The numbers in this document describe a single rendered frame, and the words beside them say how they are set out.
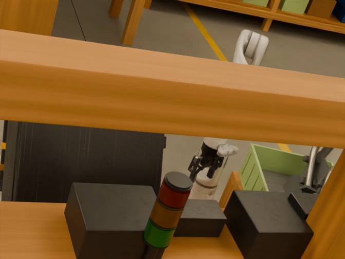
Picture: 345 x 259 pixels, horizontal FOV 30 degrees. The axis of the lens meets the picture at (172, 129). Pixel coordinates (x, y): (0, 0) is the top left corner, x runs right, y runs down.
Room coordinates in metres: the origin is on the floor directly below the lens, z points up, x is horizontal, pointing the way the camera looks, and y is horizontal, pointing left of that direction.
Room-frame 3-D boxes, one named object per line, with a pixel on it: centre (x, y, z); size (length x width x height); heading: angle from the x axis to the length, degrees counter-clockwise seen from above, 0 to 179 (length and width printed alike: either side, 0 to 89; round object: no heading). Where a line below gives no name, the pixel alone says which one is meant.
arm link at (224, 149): (1.85, -0.16, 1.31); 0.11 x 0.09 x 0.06; 51
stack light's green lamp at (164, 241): (0.89, -0.04, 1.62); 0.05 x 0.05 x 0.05
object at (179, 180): (0.89, -0.04, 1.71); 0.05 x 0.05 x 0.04
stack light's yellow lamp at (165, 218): (0.89, -0.04, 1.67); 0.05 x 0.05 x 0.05
